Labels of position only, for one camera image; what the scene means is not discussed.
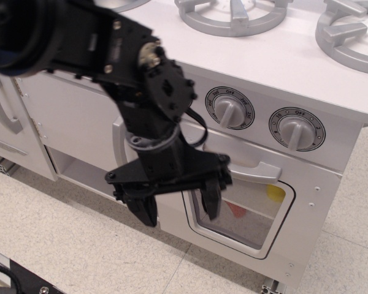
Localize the left white cabinet door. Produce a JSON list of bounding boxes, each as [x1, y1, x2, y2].
[[0, 75, 58, 181]]

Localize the right silver stove burner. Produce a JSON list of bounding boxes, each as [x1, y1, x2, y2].
[[315, 1, 368, 74]]

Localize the middle grey temperature knob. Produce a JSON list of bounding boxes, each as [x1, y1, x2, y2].
[[205, 86, 255, 130]]

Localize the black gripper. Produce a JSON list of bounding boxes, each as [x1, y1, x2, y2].
[[105, 127, 232, 227]]

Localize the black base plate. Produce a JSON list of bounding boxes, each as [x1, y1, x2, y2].
[[0, 260, 64, 294]]

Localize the aluminium frame rail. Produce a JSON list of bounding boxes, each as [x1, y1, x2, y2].
[[261, 277, 287, 294]]

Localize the yellow toy bottle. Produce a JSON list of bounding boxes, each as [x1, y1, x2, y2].
[[266, 184, 286, 203]]

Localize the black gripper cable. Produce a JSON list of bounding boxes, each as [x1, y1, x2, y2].
[[183, 105, 209, 146]]

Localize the middle silver stove burner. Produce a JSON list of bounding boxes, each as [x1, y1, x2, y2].
[[175, 1, 291, 37]]

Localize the silver oven door handle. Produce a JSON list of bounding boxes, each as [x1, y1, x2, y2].
[[183, 136, 282, 184]]

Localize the silver stove burner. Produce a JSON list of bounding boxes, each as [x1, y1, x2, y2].
[[315, 1, 368, 74], [175, 1, 291, 37]]

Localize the red toy on lower shelf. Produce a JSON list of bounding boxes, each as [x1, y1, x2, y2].
[[225, 202, 247, 219]]

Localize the white toy kitchen unit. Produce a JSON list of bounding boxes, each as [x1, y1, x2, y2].
[[0, 1, 368, 293]]

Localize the white oven door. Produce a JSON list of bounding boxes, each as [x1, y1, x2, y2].
[[156, 139, 341, 288]]

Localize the white cabinet door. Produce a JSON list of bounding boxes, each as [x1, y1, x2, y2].
[[5, 60, 156, 191], [0, 75, 58, 181]]

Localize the silver cabinet door handle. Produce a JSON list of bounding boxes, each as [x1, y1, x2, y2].
[[112, 115, 138, 167]]

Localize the right grey timer knob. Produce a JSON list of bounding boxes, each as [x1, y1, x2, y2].
[[269, 107, 326, 152]]

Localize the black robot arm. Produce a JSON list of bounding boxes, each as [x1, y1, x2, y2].
[[0, 1, 232, 227]]

